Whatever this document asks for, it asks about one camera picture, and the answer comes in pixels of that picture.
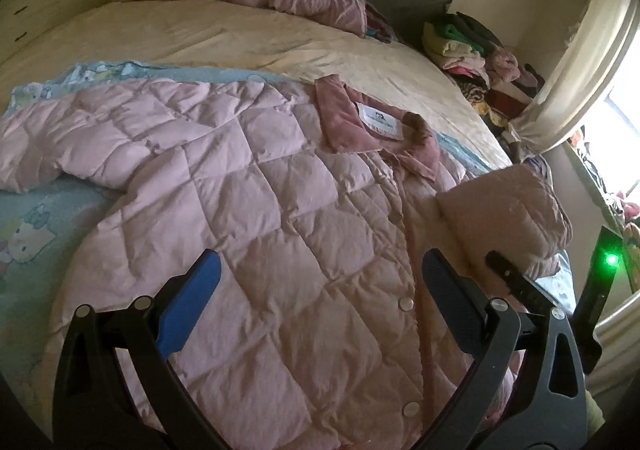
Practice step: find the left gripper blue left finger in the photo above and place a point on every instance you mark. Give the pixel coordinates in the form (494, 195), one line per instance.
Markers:
(92, 401)

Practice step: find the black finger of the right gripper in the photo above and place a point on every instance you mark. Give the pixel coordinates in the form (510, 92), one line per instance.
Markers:
(533, 297)

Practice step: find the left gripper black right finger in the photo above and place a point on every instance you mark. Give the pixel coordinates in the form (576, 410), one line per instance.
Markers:
(547, 408)

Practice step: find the pink quilted puffer jacket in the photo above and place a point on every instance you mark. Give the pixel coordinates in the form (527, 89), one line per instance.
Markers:
(260, 249)

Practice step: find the pile of assorted clothes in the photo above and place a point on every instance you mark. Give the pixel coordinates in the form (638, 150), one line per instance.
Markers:
(488, 75)

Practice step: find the light blue cartoon blanket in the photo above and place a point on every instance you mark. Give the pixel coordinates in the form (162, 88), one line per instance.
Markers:
(40, 249)

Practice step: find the cream window curtain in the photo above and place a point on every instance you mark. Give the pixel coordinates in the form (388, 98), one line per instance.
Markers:
(585, 72)

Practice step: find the cream bed sheet mattress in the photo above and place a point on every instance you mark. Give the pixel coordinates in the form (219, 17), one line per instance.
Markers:
(218, 34)

